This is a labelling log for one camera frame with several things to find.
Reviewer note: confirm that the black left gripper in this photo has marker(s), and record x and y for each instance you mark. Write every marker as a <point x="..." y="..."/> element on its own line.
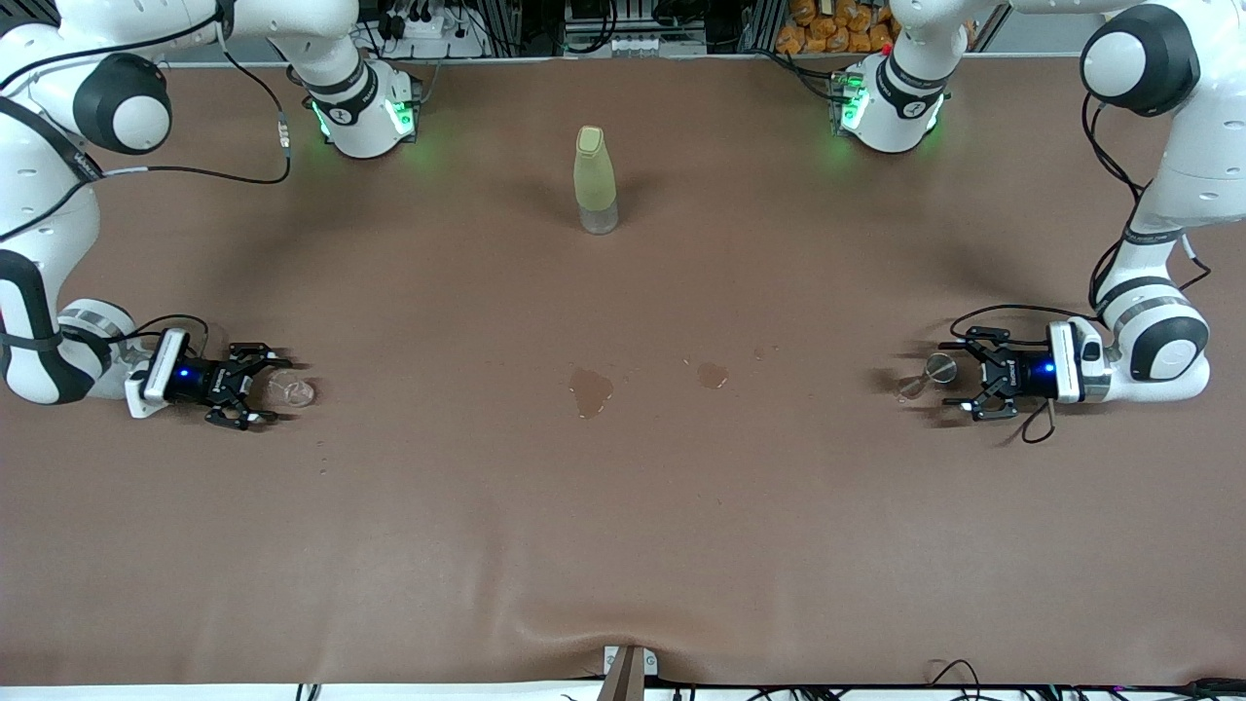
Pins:
<point x="1024" y="375"/>

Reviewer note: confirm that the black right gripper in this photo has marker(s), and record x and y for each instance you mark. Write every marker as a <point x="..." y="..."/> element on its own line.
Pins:
<point x="200" y="380"/>

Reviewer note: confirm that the clear glass beaker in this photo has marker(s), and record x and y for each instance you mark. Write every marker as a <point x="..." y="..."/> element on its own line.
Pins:
<point x="292" y="391"/>

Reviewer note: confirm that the metal jigger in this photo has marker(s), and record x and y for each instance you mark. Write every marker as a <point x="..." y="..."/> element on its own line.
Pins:
<point x="941" y="368"/>

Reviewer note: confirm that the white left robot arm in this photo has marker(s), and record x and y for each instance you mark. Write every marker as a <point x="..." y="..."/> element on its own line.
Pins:
<point x="1168" y="185"/>

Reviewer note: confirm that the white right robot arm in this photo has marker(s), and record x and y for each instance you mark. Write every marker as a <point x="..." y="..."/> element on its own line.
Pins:
<point x="355" y="131"/>

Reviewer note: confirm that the small liquid puddle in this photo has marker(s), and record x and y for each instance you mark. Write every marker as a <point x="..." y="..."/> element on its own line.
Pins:
<point x="713" y="375"/>

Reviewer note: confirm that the large liquid puddle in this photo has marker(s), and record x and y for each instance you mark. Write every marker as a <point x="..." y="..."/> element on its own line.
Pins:
<point x="589" y="389"/>

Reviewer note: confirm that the orange snack packets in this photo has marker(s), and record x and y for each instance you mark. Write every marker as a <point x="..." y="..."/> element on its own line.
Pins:
<point x="827" y="34"/>

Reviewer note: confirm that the white power strip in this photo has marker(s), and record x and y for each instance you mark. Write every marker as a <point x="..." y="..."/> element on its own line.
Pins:
<point x="428" y="29"/>

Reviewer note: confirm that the brown table cover mat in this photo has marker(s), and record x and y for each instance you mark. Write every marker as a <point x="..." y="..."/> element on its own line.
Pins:
<point x="623" y="535"/>

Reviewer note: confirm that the yellow-green plastic bottle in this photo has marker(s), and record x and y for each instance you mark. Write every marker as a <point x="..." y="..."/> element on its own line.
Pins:
<point x="594" y="175"/>

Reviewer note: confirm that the white electrical device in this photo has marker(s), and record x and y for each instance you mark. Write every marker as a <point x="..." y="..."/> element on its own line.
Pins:
<point x="633" y="44"/>

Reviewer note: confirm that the metal table edge bracket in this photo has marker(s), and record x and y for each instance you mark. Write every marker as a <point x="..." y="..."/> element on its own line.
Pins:
<point x="628" y="677"/>

